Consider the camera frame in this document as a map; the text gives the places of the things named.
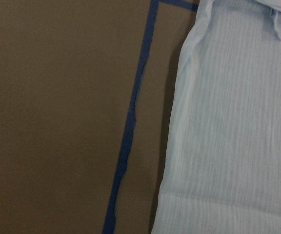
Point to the light blue button shirt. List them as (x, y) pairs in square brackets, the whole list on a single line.
[(222, 171)]

